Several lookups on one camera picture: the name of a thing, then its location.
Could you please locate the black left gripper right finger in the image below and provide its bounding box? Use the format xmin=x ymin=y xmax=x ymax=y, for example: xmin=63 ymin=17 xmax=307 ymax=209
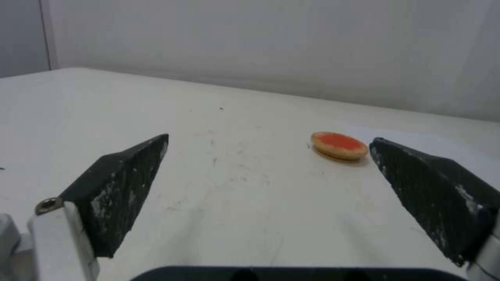
xmin=369 ymin=137 xmax=500 ymax=281

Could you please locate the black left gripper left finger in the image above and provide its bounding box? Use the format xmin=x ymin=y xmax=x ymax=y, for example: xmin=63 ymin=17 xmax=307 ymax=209
xmin=0 ymin=133 xmax=170 ymax=281

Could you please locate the round red ink pad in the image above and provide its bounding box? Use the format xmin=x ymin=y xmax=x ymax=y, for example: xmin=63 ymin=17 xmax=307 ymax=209
xmin=310 ymin=131 xmax=368 ymax=162

